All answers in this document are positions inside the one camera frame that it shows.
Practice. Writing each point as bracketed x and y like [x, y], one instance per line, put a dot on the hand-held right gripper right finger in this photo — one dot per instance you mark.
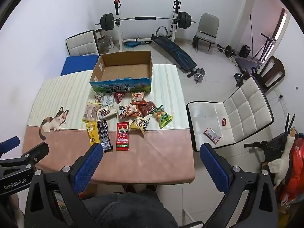
[213, 168]

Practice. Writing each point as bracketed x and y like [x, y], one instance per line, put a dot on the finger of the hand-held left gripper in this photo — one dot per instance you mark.
[33, 152]
[9, 144]

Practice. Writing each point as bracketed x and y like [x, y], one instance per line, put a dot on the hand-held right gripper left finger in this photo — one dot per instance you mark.
[87, 165]

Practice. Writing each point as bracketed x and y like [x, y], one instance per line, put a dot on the yellow snack packet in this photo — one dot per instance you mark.
[92, 134]

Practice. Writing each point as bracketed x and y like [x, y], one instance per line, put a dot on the black snack packet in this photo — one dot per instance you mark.
[104, 135]

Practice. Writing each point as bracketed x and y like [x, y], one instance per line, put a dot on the red crown snack packet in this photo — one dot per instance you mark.
[123, 136]

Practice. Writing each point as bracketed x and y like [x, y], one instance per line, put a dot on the beige nut snack packet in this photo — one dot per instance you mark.
[91, 112]

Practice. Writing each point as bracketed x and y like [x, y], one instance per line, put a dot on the white chocolate stick box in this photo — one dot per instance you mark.
[108, 112]

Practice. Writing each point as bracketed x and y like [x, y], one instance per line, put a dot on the red panda snack bag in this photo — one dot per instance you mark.
[127, 112]

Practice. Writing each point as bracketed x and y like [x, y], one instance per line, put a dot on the white snack packet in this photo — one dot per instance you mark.
[108, 99]

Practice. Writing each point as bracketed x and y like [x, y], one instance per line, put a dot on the printed cardboard box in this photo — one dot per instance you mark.
[121, 71]

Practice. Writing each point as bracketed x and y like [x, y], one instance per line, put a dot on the pink packet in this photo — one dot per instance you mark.
[212, 135]

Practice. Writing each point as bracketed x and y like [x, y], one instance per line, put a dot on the white quilted chair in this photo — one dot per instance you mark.
[80, 44]
[239, 114]

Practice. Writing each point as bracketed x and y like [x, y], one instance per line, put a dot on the person's grey fleece clothing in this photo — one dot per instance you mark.
[128, 211]

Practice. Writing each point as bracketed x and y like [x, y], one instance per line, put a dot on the yellow panda snack bag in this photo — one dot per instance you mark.
[140, 124]

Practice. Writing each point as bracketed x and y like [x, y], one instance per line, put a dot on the small clear snack packet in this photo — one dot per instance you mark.
[98, 97]

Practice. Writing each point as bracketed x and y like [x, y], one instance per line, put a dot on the white goose plush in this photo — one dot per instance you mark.
[282, 161]

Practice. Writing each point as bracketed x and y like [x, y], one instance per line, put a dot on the green candy bag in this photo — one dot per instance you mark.
[162, 116]

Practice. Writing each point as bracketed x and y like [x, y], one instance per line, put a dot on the small red snack packet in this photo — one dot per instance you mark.
[119, 97]

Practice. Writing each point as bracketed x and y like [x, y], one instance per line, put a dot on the brown-red snack packet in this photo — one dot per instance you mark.
[147, 108]

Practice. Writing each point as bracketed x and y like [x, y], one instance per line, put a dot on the orange snack packet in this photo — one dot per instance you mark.
[138, 97]

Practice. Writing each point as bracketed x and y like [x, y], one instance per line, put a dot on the metal dumbbell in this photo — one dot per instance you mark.
[198, 74]

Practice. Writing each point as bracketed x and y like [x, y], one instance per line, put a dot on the blue cushion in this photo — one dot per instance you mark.
[78, 64]

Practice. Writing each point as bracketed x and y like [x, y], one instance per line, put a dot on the dark wooden chair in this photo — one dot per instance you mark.
[273, 70]

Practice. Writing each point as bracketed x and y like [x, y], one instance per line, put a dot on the short barbell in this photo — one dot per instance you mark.
[229, 50]

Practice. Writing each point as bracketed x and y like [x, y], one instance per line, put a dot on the black speaker box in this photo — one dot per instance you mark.
[244, 51]

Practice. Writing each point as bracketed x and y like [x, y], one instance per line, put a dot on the clear water jug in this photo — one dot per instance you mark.
[105, 44]

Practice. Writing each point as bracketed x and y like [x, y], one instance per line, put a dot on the black sit-up bench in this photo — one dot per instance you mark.
[175, 52]

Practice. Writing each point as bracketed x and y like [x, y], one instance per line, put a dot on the teal exercise pad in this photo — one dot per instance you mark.
[131, 44]

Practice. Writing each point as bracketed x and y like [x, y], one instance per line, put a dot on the small brown carton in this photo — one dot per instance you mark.
[99, 32]

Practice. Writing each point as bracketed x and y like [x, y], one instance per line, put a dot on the black exercise machine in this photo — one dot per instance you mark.
[263, 45]

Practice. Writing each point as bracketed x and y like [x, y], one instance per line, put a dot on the white bench press rack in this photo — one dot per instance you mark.
[118, 28]

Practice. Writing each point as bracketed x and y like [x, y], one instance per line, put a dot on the grey folding chair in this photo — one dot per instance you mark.
[209, 27]

